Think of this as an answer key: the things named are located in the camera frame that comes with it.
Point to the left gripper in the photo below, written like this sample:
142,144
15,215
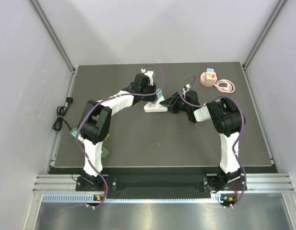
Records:
150,97

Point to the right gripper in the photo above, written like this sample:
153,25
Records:
173,101

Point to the teal plug adapter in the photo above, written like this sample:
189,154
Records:
159,94

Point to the white triangular power strip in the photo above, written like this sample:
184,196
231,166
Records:
155,107

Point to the pink round socket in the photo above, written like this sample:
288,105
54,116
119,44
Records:
208,79

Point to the yellow plug adapter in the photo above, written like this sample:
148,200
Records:
107,137

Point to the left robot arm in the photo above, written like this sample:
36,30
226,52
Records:
96,118

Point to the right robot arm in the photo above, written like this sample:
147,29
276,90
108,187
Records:
227,120

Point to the green power strip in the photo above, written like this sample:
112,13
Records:
74,131

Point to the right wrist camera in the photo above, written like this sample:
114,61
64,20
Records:
186,88

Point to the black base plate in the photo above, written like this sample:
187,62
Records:
159,182

